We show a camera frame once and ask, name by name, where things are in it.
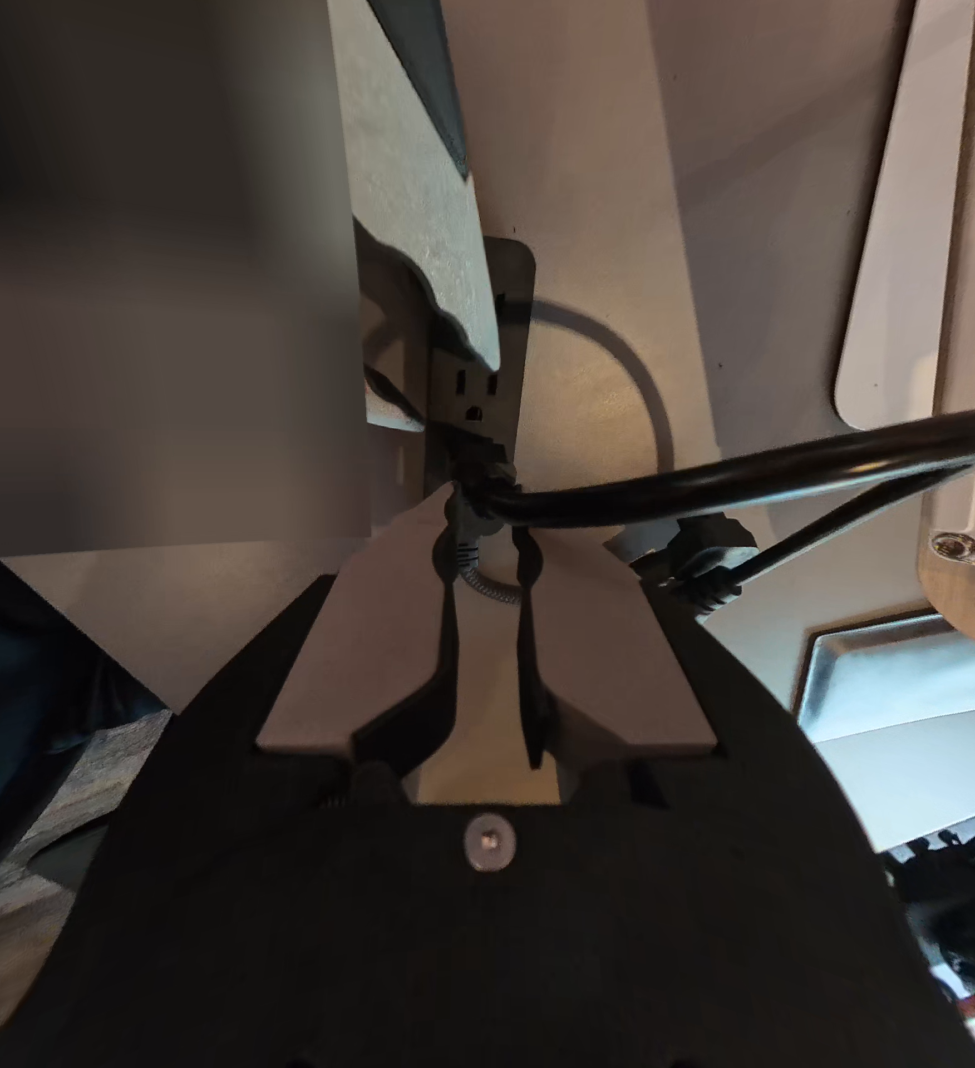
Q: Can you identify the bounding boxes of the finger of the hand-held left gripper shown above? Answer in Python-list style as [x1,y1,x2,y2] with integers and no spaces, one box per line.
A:
[366,363,430,433]
[326,0,504,374]

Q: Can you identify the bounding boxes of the black power strip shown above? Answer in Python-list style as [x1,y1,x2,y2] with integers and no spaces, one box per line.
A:
[425,236,539,502]

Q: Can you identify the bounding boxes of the black power cord with plug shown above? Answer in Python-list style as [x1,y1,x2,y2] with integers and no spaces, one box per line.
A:
[450,404,975,625]

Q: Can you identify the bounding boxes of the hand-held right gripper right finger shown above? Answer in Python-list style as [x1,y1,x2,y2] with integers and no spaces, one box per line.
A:
[511,524,718,770]

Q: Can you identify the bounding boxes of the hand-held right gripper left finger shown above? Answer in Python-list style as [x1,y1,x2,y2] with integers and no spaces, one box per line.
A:
[255,479,462,781]

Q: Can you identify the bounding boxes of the pile of black cables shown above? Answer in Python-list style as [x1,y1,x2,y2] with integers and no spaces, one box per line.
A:
[878,822,975,1068]

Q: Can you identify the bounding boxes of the metal tray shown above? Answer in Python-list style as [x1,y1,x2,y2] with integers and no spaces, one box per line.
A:
[792,609,975,745]

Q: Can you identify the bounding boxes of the white rounded pad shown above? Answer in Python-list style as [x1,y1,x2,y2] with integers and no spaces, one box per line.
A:
[834,0,975,431]

